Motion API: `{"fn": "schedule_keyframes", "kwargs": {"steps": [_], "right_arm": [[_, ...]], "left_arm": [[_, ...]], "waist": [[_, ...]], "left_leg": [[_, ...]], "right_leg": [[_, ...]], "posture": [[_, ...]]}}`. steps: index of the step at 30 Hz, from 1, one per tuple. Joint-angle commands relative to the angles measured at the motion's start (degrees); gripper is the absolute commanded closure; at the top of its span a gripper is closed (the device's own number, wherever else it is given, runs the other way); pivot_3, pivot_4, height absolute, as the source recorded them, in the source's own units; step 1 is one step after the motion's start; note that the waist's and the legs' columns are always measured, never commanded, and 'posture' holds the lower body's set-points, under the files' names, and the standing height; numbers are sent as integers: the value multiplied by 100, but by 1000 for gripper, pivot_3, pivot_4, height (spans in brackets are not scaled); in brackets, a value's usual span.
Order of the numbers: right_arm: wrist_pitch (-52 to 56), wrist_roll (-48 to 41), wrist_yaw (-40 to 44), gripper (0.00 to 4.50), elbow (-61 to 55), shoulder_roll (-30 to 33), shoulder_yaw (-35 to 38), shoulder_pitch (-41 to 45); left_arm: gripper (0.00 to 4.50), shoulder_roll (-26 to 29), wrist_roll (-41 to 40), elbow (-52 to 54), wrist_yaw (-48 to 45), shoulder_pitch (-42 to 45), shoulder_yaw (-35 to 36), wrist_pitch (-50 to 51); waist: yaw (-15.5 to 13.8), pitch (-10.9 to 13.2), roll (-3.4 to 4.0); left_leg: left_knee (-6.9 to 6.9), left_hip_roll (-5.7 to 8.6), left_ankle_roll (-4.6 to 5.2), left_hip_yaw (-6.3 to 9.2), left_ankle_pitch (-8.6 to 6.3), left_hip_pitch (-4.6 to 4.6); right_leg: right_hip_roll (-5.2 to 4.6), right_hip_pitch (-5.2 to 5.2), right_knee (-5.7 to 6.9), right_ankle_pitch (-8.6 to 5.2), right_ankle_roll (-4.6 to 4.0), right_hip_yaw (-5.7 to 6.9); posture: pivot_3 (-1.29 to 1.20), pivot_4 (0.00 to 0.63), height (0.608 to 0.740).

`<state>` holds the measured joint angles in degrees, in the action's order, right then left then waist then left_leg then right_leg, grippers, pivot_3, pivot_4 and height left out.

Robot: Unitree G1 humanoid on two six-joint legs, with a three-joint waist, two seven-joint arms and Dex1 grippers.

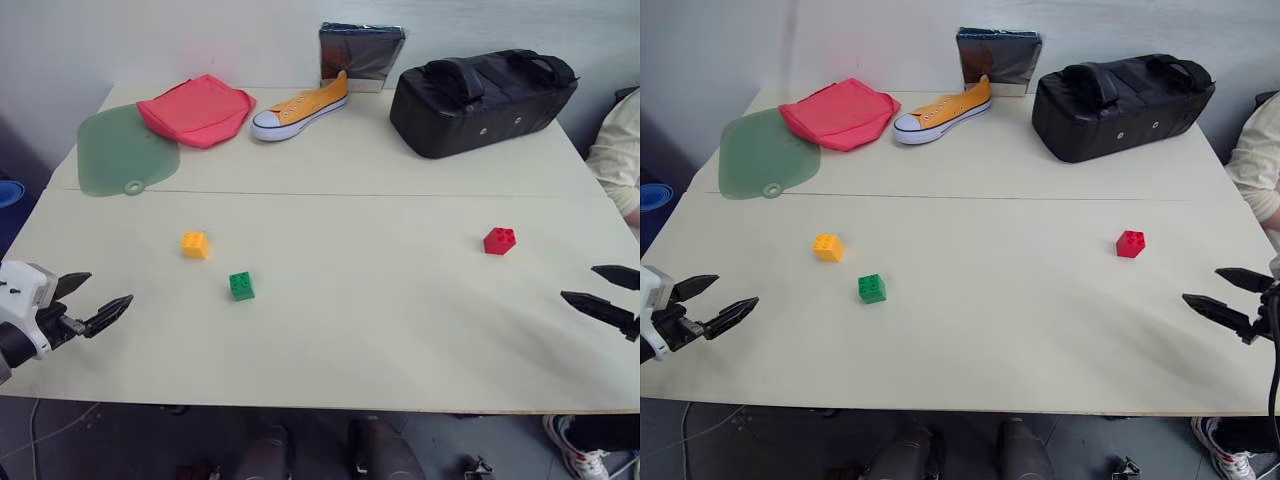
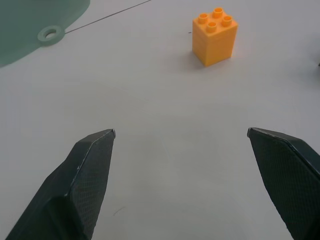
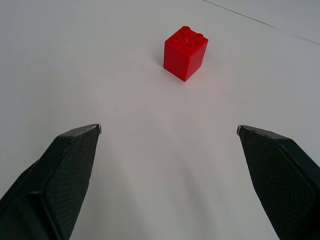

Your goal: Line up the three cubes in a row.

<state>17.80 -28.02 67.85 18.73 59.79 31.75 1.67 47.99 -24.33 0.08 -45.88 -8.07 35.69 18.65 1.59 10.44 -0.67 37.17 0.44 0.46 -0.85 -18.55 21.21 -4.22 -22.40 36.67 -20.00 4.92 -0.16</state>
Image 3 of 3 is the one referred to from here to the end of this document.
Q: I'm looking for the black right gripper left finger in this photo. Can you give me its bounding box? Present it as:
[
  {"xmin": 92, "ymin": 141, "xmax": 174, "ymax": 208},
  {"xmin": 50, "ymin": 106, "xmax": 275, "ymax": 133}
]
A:
[{"xmin": 0, "ymin": 123, "xmax": 102, "ymax": 240}]

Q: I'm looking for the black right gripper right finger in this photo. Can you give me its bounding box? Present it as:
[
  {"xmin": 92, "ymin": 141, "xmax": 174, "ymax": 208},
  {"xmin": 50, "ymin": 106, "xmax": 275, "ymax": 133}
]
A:
[{"xmin": 236, "ymin": 125, "xmax": 320, "ymax": 240}]

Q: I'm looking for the red toy brick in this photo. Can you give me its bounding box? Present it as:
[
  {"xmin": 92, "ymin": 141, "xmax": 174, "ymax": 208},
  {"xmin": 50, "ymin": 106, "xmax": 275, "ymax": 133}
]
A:
[{"xmin": 163, "ymin": 25, "xmax": 209, "ymax": 83}]

